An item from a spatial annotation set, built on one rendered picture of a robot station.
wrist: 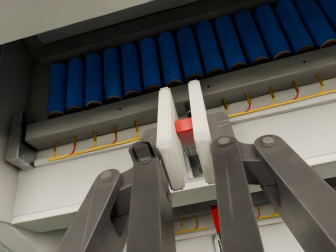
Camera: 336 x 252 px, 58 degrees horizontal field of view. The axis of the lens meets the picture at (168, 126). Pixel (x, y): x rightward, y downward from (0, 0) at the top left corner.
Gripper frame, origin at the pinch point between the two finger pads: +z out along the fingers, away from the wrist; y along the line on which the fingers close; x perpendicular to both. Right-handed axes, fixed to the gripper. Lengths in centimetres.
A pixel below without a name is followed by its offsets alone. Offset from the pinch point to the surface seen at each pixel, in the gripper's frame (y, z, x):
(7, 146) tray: -17.0, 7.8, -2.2
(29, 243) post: -18.2, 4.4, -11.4
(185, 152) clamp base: -1.0, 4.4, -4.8
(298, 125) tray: 8.6, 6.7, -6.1
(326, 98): 11.4, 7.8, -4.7
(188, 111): -0.1, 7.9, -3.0
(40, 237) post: -18.0, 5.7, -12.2
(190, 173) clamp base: -0.9, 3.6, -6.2
